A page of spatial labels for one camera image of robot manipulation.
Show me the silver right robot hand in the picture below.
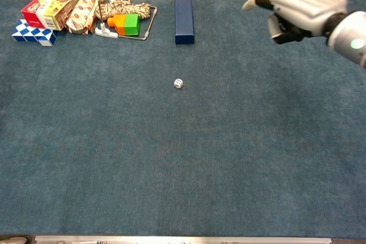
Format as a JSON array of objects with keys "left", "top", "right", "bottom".
[{"left": 241, "top": 0, "right": 348, "bottom": 45}]

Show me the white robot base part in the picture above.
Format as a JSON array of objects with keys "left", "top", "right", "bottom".
[{"left": 0, "top": 235, "right": 28, "bottom": 244}]

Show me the long dark blue box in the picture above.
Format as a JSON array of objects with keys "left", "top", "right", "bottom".
[{"left": 174, "top": 0, "right": 196, "bottom": 46}]

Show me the orange green toy block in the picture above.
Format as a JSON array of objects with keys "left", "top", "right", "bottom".
[{"left": 107, "top": 13, "right": 141, "bottom": 37}]

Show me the white toy golf putter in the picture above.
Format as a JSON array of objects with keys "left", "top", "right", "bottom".
[{"left": 94, "top": 0, "right": 119, "bottom": 39}]

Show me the white red snack package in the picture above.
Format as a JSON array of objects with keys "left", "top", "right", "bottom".
[{"left": 65, "top": 0, "right": 100, "bottom": 35}]

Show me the red yellow cookie box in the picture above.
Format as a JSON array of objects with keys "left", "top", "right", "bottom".
[{"left": 21, "top": 0, "right": 79, "bottom": 31}]

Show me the blue white snake puzzle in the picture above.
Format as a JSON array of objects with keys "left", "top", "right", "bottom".
[{"left": 11, "top": 19, "right": 59, "bottom": 47}]

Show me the metal wire frame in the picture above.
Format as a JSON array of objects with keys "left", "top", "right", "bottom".
[{"left": 114, "top": 5, "right": 158, "bottom": 41}]

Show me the coiled brown white rope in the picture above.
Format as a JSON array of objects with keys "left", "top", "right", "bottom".
[{"left": 96, "top": 0, "right": 152, "bottom": 21}]

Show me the aluminium profile rail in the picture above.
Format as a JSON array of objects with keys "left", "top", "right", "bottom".
[{"left": 34, "top": 235, "right": 332, "bottom": 244}]

